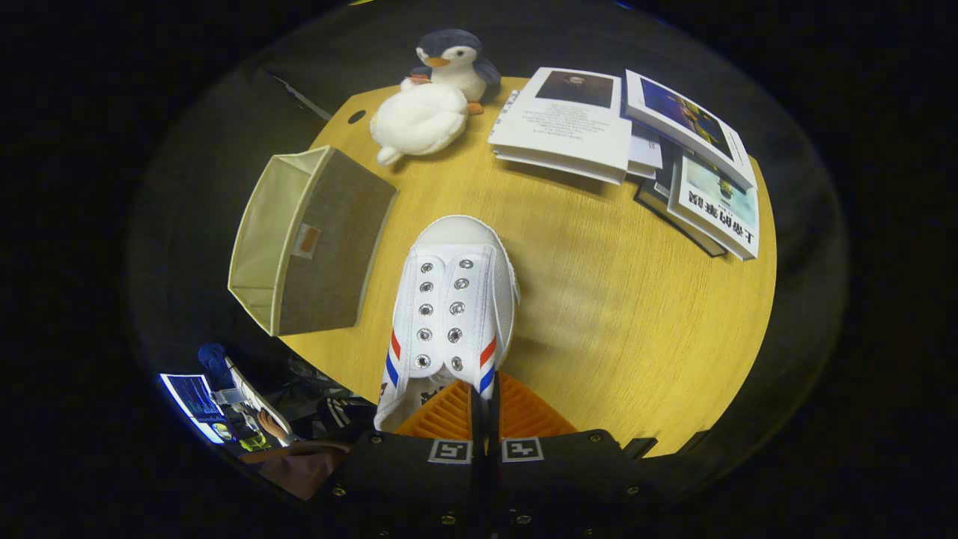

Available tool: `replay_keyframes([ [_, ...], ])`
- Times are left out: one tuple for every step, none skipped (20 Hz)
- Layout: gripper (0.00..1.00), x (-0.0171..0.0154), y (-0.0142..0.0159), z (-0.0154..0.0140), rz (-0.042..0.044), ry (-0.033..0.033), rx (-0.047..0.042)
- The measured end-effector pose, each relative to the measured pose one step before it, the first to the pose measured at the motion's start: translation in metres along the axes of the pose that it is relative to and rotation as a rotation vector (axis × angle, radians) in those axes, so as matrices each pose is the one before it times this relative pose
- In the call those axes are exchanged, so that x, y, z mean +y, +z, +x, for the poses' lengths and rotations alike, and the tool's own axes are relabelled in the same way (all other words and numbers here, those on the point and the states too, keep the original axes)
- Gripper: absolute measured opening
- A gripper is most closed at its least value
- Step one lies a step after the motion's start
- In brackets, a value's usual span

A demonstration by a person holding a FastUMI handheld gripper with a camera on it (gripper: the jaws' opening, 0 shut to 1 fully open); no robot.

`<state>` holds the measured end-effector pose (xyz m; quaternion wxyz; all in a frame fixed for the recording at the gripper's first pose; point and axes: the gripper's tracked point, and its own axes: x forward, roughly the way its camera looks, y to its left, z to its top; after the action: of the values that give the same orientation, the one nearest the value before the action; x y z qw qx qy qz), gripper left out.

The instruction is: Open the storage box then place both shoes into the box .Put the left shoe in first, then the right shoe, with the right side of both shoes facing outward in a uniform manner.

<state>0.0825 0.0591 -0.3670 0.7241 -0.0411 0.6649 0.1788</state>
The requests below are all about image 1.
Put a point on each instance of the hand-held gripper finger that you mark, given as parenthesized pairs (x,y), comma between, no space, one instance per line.
(494,427)
(476,427)

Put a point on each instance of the white striped canvas shoe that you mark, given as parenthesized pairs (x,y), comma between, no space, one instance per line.
(456,247)

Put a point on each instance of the beige fabric storage box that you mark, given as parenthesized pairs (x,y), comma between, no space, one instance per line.
(329,247)

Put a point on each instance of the dark bag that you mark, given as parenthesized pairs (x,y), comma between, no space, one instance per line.
(329,404)

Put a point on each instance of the yellow-green object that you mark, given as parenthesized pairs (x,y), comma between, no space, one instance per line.
(254,443)

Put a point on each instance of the blue cloth bundle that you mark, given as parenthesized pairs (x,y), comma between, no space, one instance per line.
(213,359)

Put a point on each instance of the computer monitor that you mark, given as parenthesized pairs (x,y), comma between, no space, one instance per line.
(191,397)

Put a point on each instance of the dark cover book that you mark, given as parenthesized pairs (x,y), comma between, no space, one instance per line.
(660,187)

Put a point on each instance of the white portrait cover book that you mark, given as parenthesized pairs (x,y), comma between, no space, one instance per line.
(561,127)

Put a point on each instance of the white duck plush toy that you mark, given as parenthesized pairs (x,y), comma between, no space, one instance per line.
(419,120)

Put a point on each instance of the plain white booklet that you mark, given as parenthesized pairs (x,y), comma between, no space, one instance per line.
(645,150)

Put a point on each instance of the pale landscape cover book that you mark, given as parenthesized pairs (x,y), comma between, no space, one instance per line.
(718,202)

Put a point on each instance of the black white patterned notebook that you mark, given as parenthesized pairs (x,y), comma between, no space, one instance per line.
(512,103)

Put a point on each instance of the grey penguin plush toy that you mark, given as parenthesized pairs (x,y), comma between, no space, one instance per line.
(453,60)

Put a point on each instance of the blue picture cover book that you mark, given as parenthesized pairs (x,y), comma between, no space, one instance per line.
(688,112)

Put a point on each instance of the thin grey pole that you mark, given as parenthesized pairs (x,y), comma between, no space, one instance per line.
(299,96)

